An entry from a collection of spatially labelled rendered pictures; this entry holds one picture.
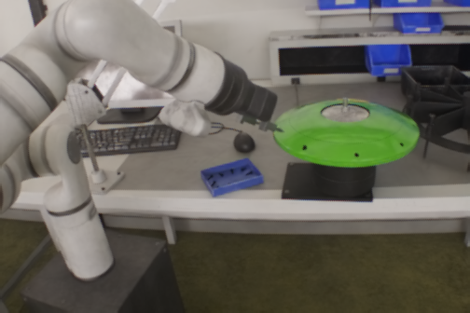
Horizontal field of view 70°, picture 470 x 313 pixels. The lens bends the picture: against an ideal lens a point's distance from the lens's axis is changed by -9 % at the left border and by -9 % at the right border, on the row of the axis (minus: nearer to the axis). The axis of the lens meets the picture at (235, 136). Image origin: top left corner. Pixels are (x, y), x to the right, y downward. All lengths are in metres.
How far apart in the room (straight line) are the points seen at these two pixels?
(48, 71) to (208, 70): 0.19
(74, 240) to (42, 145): 0.20
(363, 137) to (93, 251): 0.57
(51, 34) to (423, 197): 0.76
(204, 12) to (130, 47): 1.33
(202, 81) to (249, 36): 1.24
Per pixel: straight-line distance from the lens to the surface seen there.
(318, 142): 0.71
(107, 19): 0.36
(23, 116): 0.35
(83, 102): 0.91
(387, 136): 0.74
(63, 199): 0.71
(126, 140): 1.18
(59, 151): 0.66
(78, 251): 0.78
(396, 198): 0.85
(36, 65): 0.35
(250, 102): 0.52
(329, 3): 1.44
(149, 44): 0.40
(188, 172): 0.97
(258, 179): 0.88
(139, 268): 0.82
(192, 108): 0.46
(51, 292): 0.85
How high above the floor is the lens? 1.39
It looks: 25 degrees down
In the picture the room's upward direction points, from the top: 6 degrees counter-clockwise
